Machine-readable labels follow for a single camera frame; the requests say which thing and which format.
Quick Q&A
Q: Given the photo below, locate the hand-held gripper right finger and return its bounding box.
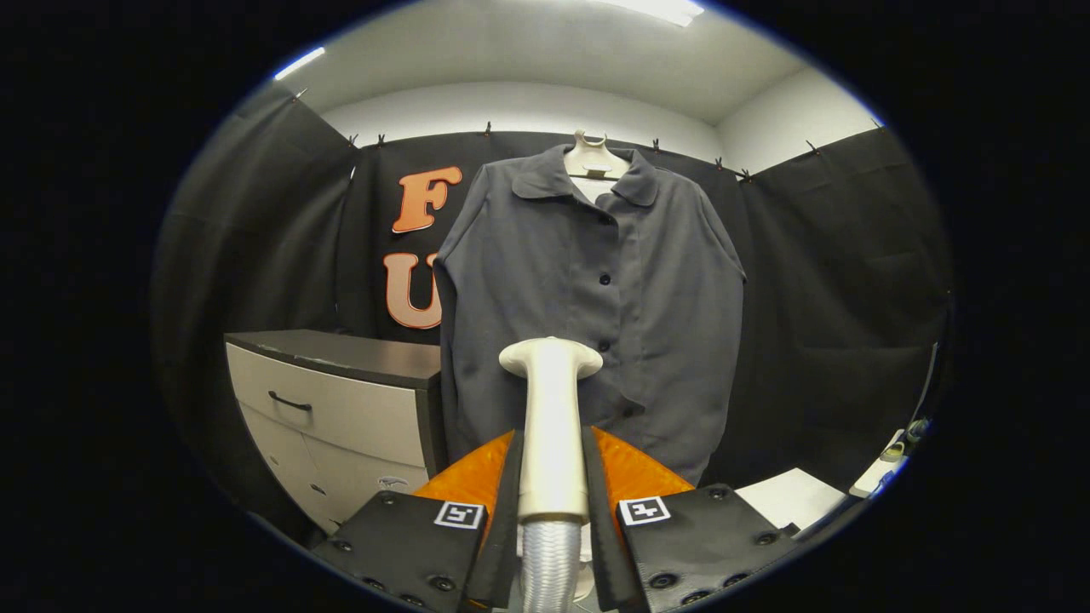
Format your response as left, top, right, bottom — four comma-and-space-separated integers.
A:
582, 426, 799, 613

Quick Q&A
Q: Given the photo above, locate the white side table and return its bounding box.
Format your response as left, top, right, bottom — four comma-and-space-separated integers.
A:
850, 430, 909, 500

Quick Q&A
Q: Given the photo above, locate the white garment steamer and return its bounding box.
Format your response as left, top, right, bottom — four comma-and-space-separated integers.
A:
499, 337, 604, 613

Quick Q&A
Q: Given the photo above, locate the grey drawer cabinet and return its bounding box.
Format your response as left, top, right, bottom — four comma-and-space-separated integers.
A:
224, 329, 448, 536

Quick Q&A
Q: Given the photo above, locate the dark grey button shirt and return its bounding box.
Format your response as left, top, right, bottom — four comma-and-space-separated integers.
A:
433, 143, 748, 486

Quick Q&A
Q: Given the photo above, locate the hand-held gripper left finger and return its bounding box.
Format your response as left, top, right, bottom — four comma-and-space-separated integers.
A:
312, 429, 525, 613

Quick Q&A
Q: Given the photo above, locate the white flat board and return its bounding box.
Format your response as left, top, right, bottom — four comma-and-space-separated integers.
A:
737, 468, 848, 530

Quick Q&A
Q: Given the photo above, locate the white mannequin torso stand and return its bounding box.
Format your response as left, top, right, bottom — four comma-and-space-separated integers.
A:
564, 129, 633, 205

